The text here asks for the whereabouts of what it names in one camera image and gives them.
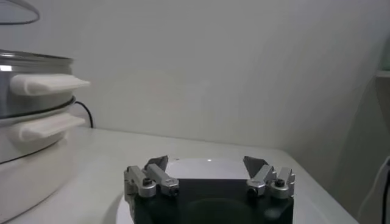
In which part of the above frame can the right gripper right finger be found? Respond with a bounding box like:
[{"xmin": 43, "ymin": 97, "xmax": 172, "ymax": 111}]
[{"xmin": 243, "ymin": 155, "xmax": 296, "ymax": 200}]

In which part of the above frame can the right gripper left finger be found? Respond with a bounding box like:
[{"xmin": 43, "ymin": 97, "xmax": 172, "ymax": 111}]
[{"xmin": 123, "ymin": 155, "xmax": 180, "ymax": 211}]

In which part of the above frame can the round glass pot lid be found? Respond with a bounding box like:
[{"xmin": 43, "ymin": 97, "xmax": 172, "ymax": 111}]
[{"xmin": 0, "ymin": 0, "xmax": 41, "ymax": 26}]

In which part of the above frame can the round white plate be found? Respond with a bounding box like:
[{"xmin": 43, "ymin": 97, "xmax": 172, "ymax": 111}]
[{"xmin": 115, "ymin": 157, "xmax": 254, "ymax": 224}]

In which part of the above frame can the white electric cooker base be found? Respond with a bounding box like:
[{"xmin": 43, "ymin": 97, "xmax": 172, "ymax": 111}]
[{"xmin": 0, "ymin": 97, "xmax": 87, "ymax": 223}]

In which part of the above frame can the pale green appliance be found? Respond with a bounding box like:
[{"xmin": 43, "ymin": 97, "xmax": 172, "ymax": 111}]
[{"xmin": 379, "ymin": 36, "xmax": 390, "ymax": 71}]

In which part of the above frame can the black cooker power cord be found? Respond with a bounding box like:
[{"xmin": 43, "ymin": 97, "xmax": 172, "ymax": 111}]
[{"xmin": 74, "ymin": 100, "xmax": 94, "ymax": 128}]

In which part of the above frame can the thin white cable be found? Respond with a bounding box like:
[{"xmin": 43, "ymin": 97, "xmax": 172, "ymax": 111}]
[{"xmin": 358, "ymin": 155, "xmax": 390, "ymax": 220}]

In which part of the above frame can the black looped power cable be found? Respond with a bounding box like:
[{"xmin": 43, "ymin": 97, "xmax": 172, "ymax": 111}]
[{"xmin": 381, "ymin": 160, "xmax": 390, "ymax": 224}]

